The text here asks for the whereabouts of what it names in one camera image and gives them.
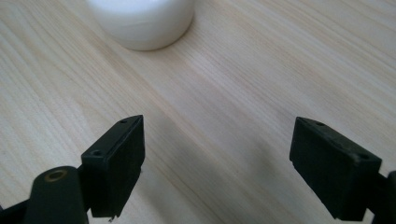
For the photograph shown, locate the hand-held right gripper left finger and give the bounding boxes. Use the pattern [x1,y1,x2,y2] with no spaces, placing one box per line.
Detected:
[80,114,147,219]

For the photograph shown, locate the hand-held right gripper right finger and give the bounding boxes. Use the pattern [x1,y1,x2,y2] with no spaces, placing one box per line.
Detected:
[289,117,383,222]

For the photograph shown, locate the white round container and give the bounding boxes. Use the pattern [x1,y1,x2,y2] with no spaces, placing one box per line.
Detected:
[85,0,196,51]

